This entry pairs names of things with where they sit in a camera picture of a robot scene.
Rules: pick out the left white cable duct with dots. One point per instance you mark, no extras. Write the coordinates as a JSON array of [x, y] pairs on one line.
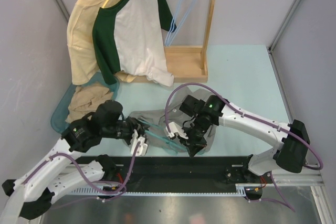
[[89, 191]]

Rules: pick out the beige t-shirt in basket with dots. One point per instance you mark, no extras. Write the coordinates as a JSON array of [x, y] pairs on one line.
[[87, 99]]

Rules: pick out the white cable duct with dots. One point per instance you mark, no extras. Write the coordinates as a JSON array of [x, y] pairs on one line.
[[240, 190], [89, 191]]

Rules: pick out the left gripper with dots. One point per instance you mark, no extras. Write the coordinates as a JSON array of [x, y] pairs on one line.
[[139, 126]]

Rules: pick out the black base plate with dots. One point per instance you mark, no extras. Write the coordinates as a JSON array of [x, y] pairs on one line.
[[183, 175]]

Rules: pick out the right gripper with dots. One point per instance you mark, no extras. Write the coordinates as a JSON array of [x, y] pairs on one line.
[[193, 145]]

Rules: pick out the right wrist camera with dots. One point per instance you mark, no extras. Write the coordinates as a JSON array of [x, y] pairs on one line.
[[174, 130]]

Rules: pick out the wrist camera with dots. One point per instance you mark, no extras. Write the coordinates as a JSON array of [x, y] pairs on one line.
[[138, 146], [174, 130]]

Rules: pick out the green and white raglan shirt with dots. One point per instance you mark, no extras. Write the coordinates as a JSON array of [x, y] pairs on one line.
[[127, 37]]

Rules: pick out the wooden clothes rack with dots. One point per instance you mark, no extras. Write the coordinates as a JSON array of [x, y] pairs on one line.
[[188, 63]]

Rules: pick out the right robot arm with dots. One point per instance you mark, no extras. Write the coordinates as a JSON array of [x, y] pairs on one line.
[[288, 141]]

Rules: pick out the blue wire hanger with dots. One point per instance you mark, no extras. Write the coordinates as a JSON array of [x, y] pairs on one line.
[[178, 11]]

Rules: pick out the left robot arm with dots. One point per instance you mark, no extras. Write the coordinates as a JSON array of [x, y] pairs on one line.
[[58, 173]]

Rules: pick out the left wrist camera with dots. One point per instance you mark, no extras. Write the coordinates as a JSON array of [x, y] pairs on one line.
[[138, 146]]

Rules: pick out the grey t-shirt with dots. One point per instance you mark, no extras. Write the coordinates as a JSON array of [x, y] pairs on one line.
[[174, 113]]

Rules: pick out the right white cable duct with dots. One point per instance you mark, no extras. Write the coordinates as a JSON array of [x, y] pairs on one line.
[[240, 190]]

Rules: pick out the cream yellow t-shirt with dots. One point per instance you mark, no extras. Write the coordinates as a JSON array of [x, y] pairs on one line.
[[79, 39]]

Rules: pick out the teal hanger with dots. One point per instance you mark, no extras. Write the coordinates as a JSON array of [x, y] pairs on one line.
[[156, 137]]

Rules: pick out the teal plastic basket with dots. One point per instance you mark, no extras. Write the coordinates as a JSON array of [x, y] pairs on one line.
[[58, 118]]

